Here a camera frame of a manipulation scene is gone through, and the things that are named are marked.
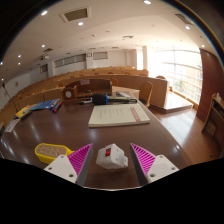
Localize black handheld microphone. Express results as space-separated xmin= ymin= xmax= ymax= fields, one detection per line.
xmin=91 ymin=93 xmax=138 ymax=106

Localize raised wooden platform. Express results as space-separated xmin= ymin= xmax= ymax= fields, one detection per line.
xmin=148 ymin=91 xmax=194 ymax=114

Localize yellow booklet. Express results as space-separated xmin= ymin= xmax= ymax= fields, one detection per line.
xmin=14 ymin=104 xmax=34 ymax=119

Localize black remote control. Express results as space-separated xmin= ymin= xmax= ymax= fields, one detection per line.
xmin=19 ymin=111 xmax=33 ymax=120

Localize white charger with red switch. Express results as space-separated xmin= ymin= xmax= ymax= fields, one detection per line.
xmin=95 ymin=143 xmax=129 ymax=170

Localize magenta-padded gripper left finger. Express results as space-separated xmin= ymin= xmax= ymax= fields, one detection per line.
xmin=43 ymin=142 xmax=95 ymax=186

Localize square ceiling air vent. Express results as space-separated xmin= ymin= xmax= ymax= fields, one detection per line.
xmin=59 ymin=6 xmax=92 ymax=24

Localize slatted ceiling air vent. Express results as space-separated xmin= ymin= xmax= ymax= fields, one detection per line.
xmin=173 ymin=12 xmax=194 ymax=26

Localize wooden chair with yellow seat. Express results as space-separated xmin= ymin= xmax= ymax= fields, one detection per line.
xmin=138 ymin=80 xmax=154 ymax=108

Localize white and red leaflet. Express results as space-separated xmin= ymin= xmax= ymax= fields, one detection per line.
xmin=3 ymin=118 xmax=21 ymax=134

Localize wooden shelf unit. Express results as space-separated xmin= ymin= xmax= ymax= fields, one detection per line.
xmin=200 ymin=92 xmax=224 ymax=158

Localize group of auditorium chairs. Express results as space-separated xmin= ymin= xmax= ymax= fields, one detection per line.
xmin=16 ymin=68 xmax=168 ymax=101

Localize blue booklet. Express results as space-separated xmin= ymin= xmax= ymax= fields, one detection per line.
xmin=29 ymin=98 xmax=60 ymax=112

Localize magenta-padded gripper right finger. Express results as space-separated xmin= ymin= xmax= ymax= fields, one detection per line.
xmin=129 ymin=142 xmax=180 ymax=186

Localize white notebook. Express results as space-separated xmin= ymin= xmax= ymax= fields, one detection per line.
xmin=87 ymin=103 xmax=151 ymax=129

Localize black gooseneck microphone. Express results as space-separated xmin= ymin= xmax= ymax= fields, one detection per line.
xmin=1 ymin=82 xmax=17 ymax=112

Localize ceiling projector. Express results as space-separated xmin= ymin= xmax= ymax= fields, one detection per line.
xmin=39 ymin=53 xmax=51 ymax=62

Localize wooden desk organizer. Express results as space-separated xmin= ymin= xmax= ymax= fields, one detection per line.
xmin=60 ymin=78 xmax=113 ymax=102

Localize wooden auditorium desk rows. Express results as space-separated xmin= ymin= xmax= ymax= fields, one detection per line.
xmin=0 ymin=65 xmax=169 ymax=124

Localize group of ceiling lights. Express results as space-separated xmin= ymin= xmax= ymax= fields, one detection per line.
xmin=0 ymin=0 xmax=208 ymax=68

